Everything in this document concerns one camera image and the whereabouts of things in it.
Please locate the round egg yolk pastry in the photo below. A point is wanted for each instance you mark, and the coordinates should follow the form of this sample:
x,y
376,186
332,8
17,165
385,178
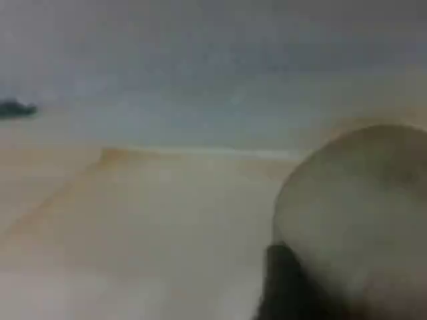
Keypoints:
x,y
360,206

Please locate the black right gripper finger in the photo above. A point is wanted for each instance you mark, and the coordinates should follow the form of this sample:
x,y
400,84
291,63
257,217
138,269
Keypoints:
x,y
287,293

